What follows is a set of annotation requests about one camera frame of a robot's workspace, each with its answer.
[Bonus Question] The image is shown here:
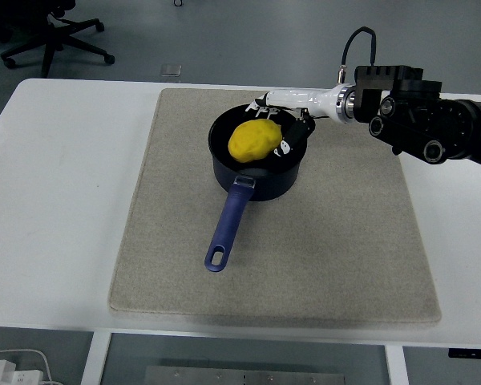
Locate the yellow potato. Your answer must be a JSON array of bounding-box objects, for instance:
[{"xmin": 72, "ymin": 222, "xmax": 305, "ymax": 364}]
[{"xmin": 228, "ymin": 119, "xmax": 284, "ymax": 164}]

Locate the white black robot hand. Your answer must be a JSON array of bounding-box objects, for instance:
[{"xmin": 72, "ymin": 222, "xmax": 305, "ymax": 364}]
[{"xmin": 244, "ymin": 86, "xmax": 345, "ymax": 168}]

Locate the grey metal plate with screws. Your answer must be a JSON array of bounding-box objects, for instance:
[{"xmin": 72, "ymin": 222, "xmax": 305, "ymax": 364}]
[{"xmin": 144, "ymin": 365, "xmax": 346, "ymax": 385}]

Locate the blue pot with handle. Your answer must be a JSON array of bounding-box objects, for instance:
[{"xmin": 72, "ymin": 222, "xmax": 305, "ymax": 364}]
[{"xmin": 203, "ymin": 103, "xmax": 309, "ymax": 274}]

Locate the white table leg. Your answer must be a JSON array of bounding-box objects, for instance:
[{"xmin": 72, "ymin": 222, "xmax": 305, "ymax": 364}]
[
  {"xmin": 384, "ymin": 344, "xmax": 410, "ymax": 385},
  {"xmin": 79, "ymin": 331, "xmax": 112, "ymax": 385}
]

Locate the white cable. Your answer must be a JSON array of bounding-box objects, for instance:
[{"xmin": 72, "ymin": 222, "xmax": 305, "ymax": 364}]
[{"xmin": 0, "ymin": 348, "xmax": 61, "ymax": 385}]

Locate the black office chair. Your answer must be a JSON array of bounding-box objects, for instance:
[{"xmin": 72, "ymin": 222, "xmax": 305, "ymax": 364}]
[{"xmin": 0, "ymin": 0, "xmax": 116, "ymax": 79}]

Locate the beige grey table mat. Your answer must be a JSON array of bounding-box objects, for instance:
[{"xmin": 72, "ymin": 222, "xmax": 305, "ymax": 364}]
[{"xmin": 108, "ymin": 87, "xmax": 443, "ymax": 326}]

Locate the white power strip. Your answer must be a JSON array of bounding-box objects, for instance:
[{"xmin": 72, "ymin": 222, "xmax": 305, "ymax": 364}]
[{"xmin": 0, "ymin": 359, "xmax": 45, "ymax": 385}]

